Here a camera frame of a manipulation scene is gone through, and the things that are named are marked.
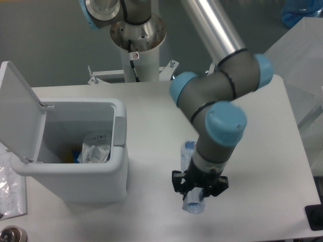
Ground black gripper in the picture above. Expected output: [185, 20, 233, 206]
[172, 158, 229, 200]

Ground clear plastic water bottle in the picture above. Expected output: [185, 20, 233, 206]
[181, 140, 205, 214]

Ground white plastic wrapper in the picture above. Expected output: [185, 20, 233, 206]
[77, 130, 112, 163]

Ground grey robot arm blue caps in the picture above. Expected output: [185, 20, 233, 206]
[80, 1, 274, 198]

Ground white trash can open lid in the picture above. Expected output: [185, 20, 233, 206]
[1, 61, 129, 203]

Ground black device at table edge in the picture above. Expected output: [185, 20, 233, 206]
[305, 204, 322, 231]

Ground blue orange snack bag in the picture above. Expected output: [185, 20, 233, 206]
[71, 147, 82, 163]

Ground clear plastic document sleeve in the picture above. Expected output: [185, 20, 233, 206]
[1, 144, 27, 220]

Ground blue water jug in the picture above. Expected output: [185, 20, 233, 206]
[281, 1, 322, 29]

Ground round metal connector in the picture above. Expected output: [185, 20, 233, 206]
[1, 225, 28, 242]

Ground black cable on pedestal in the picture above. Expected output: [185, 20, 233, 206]
[127, 39, 141, 83]

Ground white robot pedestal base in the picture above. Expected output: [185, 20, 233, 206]
[88, 14, 180, 85]

